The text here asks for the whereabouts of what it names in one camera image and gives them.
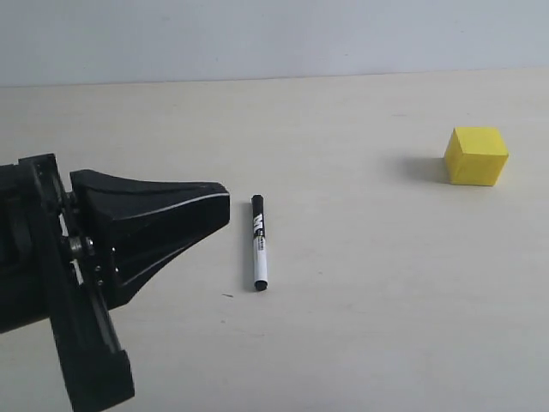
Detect black and white marker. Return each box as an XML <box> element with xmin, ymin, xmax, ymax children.
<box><xmin>251</xmin><ymin>194</ymin><xmax>268</xmax><ymax>292</ymax></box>

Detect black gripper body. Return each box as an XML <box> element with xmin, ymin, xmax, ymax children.
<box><xmin>1</xmin><ymin>154</ymin><xmax>135</xmax><ymax>411</ymax></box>

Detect yellow cube block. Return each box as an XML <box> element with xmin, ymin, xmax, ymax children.
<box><xmin>443</xmin><ymin>126</ymin><xmax>510</xmax><ymax>186</ymax></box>

